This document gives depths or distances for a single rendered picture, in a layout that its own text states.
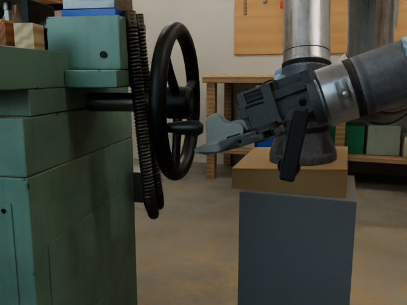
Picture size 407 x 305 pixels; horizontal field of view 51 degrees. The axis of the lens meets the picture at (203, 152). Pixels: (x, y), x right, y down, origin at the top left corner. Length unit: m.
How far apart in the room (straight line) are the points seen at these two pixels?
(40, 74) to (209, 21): 3.52
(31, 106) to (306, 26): 0.48
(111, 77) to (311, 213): 0.65
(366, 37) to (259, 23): 2.94
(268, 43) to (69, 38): 3.29
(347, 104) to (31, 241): 0.51
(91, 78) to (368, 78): 0.44
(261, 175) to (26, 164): 0.67
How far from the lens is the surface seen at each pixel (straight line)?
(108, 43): 0.75
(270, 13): 4.01
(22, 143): 0.67
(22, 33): 0.73
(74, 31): 0.78
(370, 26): 1.10
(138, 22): 0.81
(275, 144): 1.21
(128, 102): 0.80
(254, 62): 4.02
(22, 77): 0.67
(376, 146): 3.52
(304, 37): 0.79
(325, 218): 1.14
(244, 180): 1.17
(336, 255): 1.17
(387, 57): 0.65
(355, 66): 0.65
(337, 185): 1.14
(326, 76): 0.64
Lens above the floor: 0.86
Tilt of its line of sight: 10 degrees down
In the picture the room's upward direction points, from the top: straight up
